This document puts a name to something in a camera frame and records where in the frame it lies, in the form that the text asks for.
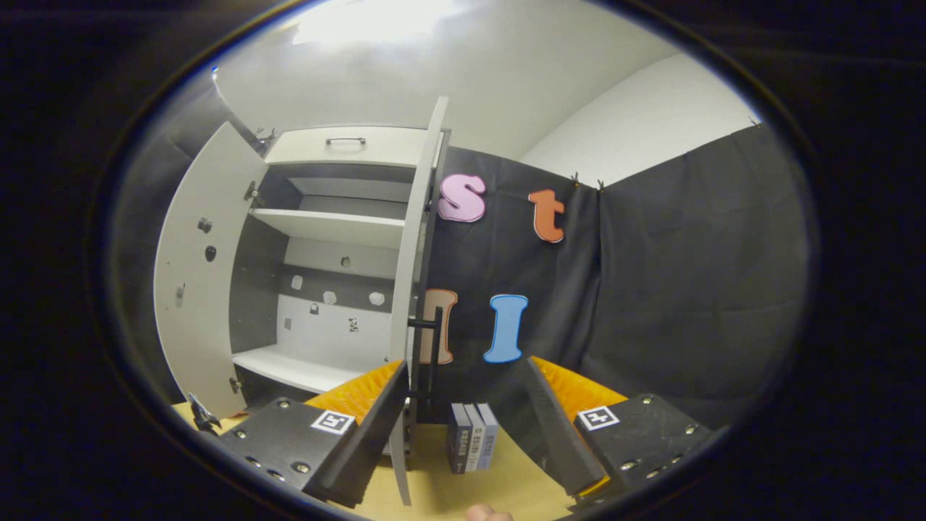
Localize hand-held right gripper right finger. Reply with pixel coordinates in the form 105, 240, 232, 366
523, 355, 718, 507

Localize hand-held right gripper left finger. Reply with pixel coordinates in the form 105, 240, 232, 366
216, 360, 412, 509

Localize white cabinet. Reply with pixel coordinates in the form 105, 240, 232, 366
230, 124, 453, 428

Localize white cabinet door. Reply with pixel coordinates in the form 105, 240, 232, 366
153, 121, 270, 419
387, 96, 454, 507

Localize white cabinet shelf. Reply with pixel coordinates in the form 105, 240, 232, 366
250, 208, 406, 250

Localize white cabinet drawer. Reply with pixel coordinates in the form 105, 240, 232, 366
264, 125, 436, 169

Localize light blue book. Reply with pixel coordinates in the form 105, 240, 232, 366
476, 403, 500, 470

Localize dark blue book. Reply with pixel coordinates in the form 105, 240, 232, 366
447, 403, 472, 475

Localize grey book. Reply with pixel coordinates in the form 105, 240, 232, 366
463, 404, 487, 473

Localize small black clamp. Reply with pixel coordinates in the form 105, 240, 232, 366
188, 392, 222, 435

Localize black backdrop cloth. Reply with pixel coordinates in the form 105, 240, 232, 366
109, 72, 815, 435

